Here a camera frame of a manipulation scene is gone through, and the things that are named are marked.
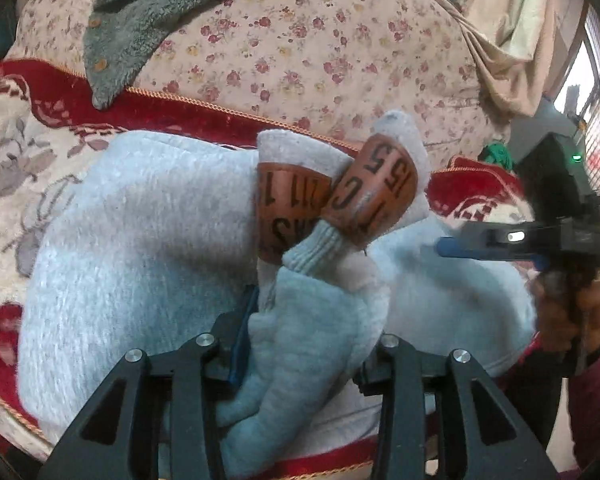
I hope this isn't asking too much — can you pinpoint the light grey sweatshirt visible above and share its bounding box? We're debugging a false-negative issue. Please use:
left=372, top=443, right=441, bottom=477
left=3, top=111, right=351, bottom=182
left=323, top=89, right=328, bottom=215
left=17, top=110, right=539, bottom=479

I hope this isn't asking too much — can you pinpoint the red and white floral blanket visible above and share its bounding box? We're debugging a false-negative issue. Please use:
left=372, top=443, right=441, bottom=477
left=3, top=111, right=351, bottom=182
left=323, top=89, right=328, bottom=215
left=0, top=57, right=531, bottom=480

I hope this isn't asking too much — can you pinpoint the green fleece garment with buttons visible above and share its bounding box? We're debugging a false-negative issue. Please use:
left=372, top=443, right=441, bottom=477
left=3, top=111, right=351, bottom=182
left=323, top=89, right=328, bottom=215
left=82, top=0, right=293, bottom=111

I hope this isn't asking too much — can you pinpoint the person's right hand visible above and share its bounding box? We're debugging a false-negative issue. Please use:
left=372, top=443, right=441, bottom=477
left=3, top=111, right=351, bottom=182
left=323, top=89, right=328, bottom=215
left=529, top=272, right=600, bottom=363

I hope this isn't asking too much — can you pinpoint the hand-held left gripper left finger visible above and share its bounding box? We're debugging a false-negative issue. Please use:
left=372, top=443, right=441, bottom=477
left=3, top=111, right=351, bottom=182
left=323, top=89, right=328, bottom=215
left=37, top=284, right=261, bottom=480

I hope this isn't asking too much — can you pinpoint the window with grille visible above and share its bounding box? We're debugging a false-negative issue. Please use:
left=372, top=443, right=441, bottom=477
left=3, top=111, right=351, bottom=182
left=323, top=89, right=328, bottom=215
left=554, top=5, right=600, bottom=198

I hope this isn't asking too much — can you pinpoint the beige curtain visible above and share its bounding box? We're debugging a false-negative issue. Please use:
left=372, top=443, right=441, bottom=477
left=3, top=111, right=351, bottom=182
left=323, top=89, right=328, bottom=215
left=420, top=0, right=590, bottom=117

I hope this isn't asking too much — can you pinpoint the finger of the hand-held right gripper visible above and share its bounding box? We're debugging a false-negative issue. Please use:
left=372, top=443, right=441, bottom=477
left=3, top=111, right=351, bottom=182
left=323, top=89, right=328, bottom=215
left=436, top=220, right=550, bottom=271

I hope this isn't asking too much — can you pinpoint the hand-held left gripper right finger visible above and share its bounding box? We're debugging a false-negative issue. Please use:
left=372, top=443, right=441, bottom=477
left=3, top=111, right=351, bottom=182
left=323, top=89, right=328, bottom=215
left=352, top=334, right=561, bottom=480

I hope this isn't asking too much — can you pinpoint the pink floral quilt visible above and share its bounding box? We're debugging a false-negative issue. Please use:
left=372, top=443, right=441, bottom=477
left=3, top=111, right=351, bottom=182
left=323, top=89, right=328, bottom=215
left=5, top=0, right=512, bottom=157

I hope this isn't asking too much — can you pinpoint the small green object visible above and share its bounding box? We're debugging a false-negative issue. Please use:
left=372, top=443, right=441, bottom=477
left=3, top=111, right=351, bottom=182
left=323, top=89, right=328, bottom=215
left=481, top=142, right=514, bottom=167

